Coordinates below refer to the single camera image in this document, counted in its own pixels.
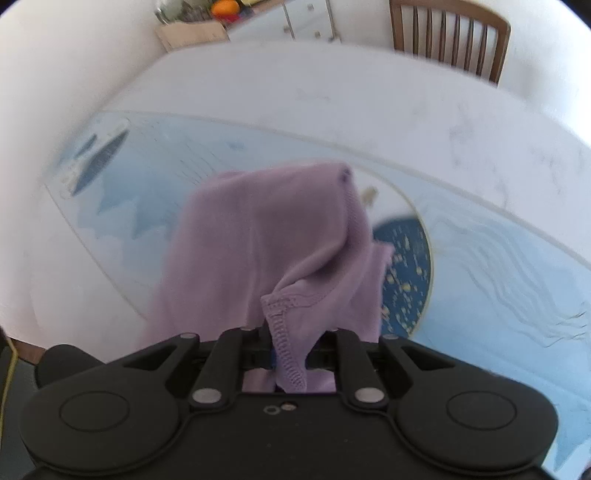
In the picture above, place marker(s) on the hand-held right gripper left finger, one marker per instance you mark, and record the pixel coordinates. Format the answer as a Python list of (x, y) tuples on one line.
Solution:
[(231, 355)]

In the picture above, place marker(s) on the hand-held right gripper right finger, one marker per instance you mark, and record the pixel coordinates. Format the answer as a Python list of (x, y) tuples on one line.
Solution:
[(348, 360)]

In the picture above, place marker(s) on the purple long-sleeve shirt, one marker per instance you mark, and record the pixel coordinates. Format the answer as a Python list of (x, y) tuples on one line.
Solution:
[(258, 240)]

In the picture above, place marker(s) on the blue and white printed tablecloth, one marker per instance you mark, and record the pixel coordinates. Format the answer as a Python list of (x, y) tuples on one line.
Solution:
[(485, 184)]

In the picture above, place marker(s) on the light wooden crate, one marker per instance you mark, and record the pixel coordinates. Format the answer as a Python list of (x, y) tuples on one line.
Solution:
[(194, 34)]

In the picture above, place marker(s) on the white cabinet with knob drawers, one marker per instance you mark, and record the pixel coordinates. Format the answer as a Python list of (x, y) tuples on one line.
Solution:
[(304, 18)]

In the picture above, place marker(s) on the orange fruit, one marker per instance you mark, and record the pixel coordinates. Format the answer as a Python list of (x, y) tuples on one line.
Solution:
[(225, 6)]

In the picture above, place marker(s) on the glass fish bowl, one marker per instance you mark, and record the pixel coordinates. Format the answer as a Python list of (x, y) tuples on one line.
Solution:
[(168, 9)]

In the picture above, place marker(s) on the wooden slatted chair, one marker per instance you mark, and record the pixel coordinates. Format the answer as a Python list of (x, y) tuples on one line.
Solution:
[(491, 14)]

